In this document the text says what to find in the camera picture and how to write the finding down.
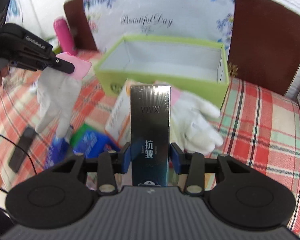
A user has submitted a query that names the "lime green storage box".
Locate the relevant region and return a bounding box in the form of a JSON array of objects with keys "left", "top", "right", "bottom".
[{"left": 94, "top": 35, "right": 229, "bottom": 108}]

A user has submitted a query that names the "blue medicine box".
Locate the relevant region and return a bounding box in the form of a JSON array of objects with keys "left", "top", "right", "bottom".
[{"left": 44, "top": 126, "right": 73, "bottom": 170}]

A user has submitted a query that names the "white orange medicine box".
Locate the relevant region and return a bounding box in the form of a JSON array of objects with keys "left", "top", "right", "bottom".
[{"left": 104, "top": 79, "right": 135, "bottom": 147}]

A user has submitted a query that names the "black smartphone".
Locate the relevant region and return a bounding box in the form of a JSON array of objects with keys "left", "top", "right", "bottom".
[{"left": 8, "top": 126, "right": 37, "bottom": 173}]

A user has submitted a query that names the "pink thermos bottle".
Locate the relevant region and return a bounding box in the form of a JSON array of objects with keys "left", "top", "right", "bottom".
[{"left": 53, "top": 18, "right": 78, "bottom": 56}]

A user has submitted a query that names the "white glove pink cuff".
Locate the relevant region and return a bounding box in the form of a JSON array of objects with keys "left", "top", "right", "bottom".
[
  {"left": 35, "top": 52, "right": 91, "bottom": 138},
  {"left": 170, "top": 86, "right": 223, "bottom": 155}
]

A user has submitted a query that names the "black cable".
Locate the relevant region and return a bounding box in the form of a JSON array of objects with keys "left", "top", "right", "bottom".
[{"left": 0, "top": 128, "right": 39, "bottom": 193}]

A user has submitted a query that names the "black VIVX cosmetic box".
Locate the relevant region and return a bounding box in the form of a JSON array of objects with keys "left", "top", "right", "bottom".
[{"left": 130, "top": 85, "right": 171, "bottom": 186}]

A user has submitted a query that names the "blue tissue pack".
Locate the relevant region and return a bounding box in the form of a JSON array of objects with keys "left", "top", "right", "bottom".
[{"left": 70, "top": 124, "right": 120, "bottom": 159}]

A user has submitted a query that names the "plaid bed sheet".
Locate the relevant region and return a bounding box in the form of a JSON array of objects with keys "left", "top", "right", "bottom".
[{"left": 0, "top": 69, "right": 300, "bottom": 236}]

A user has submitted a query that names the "floral Beautiful Day mattress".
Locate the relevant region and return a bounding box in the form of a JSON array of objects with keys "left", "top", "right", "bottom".
[{"left": 83, "top": 0, "right": 235, "bottom": 52}]

